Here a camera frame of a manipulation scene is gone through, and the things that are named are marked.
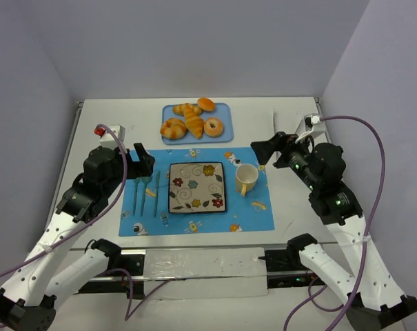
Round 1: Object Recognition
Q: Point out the long striped croissant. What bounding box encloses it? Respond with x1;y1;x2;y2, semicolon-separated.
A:
183;106;204;139

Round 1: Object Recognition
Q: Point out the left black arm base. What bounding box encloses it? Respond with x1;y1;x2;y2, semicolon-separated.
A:
77;251;145;299

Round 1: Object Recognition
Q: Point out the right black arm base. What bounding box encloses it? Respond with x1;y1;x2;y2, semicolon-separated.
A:
258;249;317;289

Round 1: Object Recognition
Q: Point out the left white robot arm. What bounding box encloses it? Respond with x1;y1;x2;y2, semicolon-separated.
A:
0;143;155;330

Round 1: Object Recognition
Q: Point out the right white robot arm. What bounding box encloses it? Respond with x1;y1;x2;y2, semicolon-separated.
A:
251;132;417;330

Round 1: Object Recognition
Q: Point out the round twisted bread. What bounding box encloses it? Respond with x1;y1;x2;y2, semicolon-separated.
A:
160;118;187;140

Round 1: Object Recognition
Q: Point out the teal fork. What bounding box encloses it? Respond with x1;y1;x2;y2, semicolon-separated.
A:
132;177;141;215

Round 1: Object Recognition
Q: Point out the teal knife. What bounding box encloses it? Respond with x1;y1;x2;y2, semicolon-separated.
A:
154;170;161;218

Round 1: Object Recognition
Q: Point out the blue cartoon placemat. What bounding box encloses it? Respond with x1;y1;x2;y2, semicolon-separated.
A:
119;147;275;237

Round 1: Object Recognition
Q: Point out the cream yellow mug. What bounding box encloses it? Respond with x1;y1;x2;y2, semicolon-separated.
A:
235;164;258;197

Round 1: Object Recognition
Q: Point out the square floral ceramic plate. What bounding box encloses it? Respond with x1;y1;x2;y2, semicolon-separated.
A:
168;162;227;214

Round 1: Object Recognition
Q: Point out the small croissant back left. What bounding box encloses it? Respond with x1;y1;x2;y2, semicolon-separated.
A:
172;103;203;116

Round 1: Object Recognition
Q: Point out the light blue tray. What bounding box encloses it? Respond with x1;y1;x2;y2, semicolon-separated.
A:
162;103;234;145

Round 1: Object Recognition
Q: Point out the round orange bun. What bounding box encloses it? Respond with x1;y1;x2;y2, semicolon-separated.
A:
197;97;216;112

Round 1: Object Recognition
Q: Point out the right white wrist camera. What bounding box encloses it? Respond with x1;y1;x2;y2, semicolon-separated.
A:
295;114;326;143

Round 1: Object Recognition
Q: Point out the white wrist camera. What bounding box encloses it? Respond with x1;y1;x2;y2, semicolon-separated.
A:
94;123;126;147
295;114;326;143

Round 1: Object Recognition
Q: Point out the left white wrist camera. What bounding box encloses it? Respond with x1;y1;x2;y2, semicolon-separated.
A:
94;123;126;147

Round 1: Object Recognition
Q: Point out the glazed ring donut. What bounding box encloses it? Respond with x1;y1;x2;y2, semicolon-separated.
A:
203;117;224;138

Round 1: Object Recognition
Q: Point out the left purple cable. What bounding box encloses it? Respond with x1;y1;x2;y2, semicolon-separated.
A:
0;124;171;328

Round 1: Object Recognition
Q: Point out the purple cable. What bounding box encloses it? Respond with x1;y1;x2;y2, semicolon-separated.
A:
0;124;171;328
283;115;388;331

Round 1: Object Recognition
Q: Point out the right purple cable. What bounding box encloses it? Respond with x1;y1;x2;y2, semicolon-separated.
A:
283;115;388;331

